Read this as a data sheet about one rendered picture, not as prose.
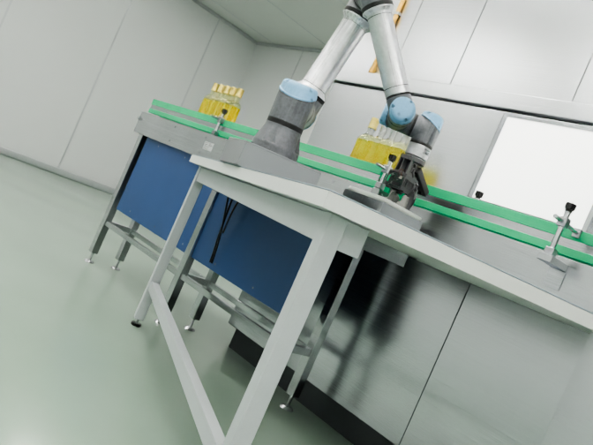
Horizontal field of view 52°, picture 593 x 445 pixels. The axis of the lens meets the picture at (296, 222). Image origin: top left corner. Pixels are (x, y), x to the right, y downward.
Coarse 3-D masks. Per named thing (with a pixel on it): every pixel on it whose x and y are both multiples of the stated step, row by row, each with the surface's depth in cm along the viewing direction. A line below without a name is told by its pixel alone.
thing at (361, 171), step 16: (160, 112) 330; (176, 112) 319; (192, 112) 308; (208, 128) 294; (224, 128) 286; (240, 128) 276; (304, 144) 244; (304, 160) 241; (320, 160) 236; (336, 160) 229; (352, 160) 224; (352, 176) 222; (368, 176) 217
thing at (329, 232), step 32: (192, 192) 253; (224, 192) 200; (256, 192) 167; (288, 224) 135; (320, 224) 118; (352, 224) 117; (160, 256) 255; (320, 256) 115; (352, 256) 118; (160, 288) 246; (160, 320) 211; (288, 320) 115; (288, 352) 116; (192, 384) 151; (256, 384) 115; (192, 416) 142; (256, 416) 116
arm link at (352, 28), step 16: (352, 0) 194; (352, 16) 194; (336, 32) 196; (352, 32) 194; (368, 32) 198; (336, 48) 195; (352, 48) 197; (320, 64) 196; (336, 64) 196; (304, 80) 197; (320, 80) 196; (320, 96) 196; (304, 128) 202
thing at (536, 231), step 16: (432, 192) 207; (448, 192) 203; (432, 208) 206; (448, 208) 201; (464, 208) 198; (480, 208) 193; (496, 208) 190; (480, 224) 192; (496, 224) 188; (512, 224) 185; (528, 224) 181; (544, 224) 178; (528, 240) 180; (544, 240) 176; (560, 240) 174; (576, 240) 170; (592, 240) 167; (576, 256) 169; (592, 256) 166
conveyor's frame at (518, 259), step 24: (144, 120) 336; (168, 120) 319; (168, 144) 312; (192, 144) 296; (216, 144) 282; (312, 168) 235; (432, 216) 202; (456, 240) 194; (480, 240) 188; (504, 240) 183; (504, 264) 181; (528, 264) 176; (576, 264) 167; (576, 288) 165
